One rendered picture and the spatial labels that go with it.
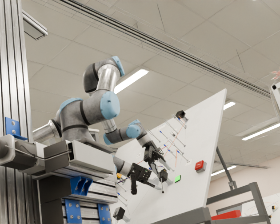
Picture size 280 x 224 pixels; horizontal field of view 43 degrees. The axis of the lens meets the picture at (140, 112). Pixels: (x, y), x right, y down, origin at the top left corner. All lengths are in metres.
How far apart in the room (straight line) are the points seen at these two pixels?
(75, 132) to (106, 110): 0.16
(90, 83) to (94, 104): 0.43
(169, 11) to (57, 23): 1.30
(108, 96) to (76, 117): 0.17
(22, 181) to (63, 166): 0.29
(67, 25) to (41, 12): 0.35
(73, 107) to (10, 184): 0.43
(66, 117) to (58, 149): 0.39
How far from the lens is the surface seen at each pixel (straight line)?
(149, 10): 4.27
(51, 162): 1.21
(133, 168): 2.01
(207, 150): 2.13
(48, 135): 2.01
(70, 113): 1.57
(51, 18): 4.14
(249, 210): 9.70
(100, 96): 1.54
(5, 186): 1.35
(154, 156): 2.14
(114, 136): 2.07
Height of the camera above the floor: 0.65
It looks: 23 degrees up
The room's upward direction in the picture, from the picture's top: 12 degrees counter-clockwise
